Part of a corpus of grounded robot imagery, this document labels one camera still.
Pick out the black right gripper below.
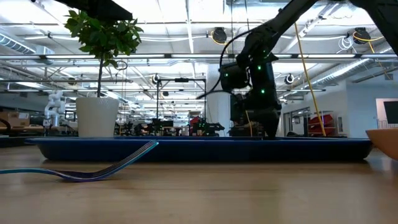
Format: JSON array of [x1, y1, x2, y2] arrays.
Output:
[[245, 54, 282, 139]]

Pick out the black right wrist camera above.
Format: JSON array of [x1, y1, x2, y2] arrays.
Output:
[[219, 61, 250, 93]]

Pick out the yellow cable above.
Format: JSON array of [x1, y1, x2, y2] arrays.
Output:
[[293, 23, 328, 138]]

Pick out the white plant pot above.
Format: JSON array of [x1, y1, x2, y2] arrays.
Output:
[[75, 96, 121, 138]]

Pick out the blue plastic tray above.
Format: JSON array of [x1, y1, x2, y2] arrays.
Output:
[[25, 136, 374, 163]]

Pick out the cardboard box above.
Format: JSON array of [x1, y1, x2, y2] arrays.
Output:
[[0, 111, 31, 128]]

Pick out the iridescent blue fork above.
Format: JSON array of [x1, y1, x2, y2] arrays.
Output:
[[0, 140, 160, 183]]

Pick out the red storage bins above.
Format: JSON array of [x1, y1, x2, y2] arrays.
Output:
[[307, 114, 338, 137]]

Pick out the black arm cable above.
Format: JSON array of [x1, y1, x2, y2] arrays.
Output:
[[195, 29, 253, 100]]

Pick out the black frame rig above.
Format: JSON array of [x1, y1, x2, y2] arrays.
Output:
[[155, 77, 208, 129]]

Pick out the red and black machine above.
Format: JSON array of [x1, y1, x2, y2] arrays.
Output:
[[188, 116, 226, 137]]

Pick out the black ceiling cable reel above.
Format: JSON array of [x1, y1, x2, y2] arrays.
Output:
[[352, 27, 371, 45], [210, 27, 228, 45]]

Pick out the black hanging cable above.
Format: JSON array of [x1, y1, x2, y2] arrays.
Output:
[[243, 0, 250, 34]]

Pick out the black flat screen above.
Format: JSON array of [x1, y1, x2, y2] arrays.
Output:
[[382, 100, 398, 125]]

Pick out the black computer case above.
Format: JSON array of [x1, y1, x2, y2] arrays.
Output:
[[229, 93, 251, 138]]

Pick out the green leafy plant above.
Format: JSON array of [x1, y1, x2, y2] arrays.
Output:
[[64, 9, 144, 98]]

